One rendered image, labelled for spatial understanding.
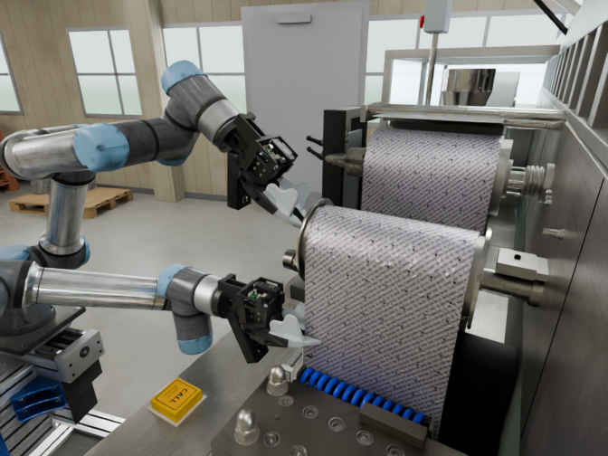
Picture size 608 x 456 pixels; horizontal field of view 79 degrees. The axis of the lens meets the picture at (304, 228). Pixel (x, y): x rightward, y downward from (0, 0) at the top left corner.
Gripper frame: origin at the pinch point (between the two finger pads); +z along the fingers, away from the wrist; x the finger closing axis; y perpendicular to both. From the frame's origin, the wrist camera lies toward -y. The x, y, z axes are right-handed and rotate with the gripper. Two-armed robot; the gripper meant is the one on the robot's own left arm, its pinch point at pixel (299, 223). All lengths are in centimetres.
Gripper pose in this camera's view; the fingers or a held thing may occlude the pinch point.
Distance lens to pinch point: 64.9
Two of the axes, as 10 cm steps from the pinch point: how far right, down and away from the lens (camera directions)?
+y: 5.6, -5.9, -5.9
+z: 6.7, 7.4, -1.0
